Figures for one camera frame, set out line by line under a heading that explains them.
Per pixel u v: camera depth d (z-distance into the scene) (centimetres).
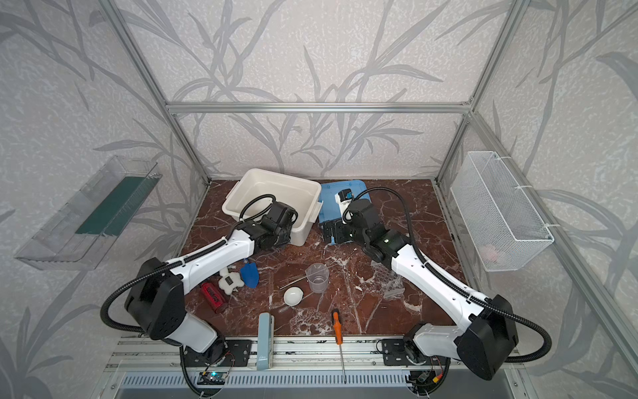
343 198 66
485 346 38
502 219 62
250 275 89
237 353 74
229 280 84
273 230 66
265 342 71
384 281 87
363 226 59
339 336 75
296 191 100
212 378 71
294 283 88
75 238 64
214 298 81
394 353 73
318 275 89
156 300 43
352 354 75
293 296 84
